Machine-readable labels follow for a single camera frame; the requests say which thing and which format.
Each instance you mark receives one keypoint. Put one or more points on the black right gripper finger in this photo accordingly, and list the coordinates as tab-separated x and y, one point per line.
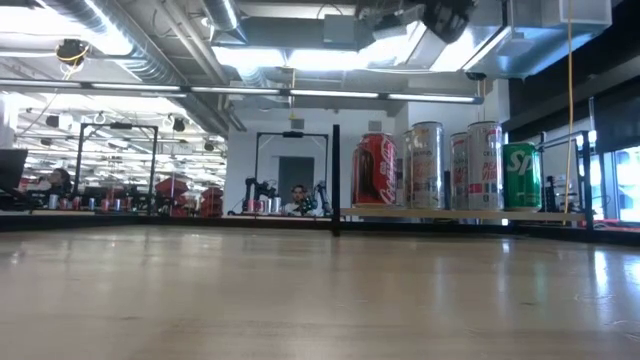
395	12

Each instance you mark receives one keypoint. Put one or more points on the black security camera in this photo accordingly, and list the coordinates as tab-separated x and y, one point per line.
475	76

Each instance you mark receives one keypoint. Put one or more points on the wooden shelf with black frame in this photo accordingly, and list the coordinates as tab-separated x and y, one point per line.
450	214

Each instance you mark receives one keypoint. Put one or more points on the grey door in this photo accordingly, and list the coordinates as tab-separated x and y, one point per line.
295	170

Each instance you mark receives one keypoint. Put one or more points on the long ceiling light bar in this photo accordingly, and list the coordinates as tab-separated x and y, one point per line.
140	87

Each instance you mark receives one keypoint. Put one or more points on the green Sprite can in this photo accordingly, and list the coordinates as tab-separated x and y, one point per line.
522	175

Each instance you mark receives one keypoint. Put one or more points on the black computer monitor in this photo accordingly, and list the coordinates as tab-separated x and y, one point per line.
12	167

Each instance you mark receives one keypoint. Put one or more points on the red distant equipment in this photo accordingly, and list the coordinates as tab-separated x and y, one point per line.
212	200
172	192

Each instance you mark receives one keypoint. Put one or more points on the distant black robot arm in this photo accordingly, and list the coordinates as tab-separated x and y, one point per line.
322	195
250	190

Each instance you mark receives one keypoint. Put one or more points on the silver Celsius tropical vibe can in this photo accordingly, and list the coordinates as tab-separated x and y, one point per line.
425	165

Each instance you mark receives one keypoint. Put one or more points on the black ceiling dome camera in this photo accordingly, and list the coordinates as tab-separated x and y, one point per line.
71	51

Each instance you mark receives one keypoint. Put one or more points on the silver Celsius peach vibe can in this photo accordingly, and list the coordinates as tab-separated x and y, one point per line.
459	170
485	165

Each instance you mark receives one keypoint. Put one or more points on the red Coca-Cola can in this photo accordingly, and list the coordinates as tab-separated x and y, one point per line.
375	170

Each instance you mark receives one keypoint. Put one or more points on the grey ceiling unit box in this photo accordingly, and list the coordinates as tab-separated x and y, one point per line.
340	30

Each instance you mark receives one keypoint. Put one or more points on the person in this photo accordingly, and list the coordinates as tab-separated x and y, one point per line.
60	179
299	192

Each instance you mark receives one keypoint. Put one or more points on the silver spiral ventilation duct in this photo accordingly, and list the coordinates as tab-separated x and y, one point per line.
145	67

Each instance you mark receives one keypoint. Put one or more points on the silver rectangular ventilation duct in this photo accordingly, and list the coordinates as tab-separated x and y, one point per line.
525	45

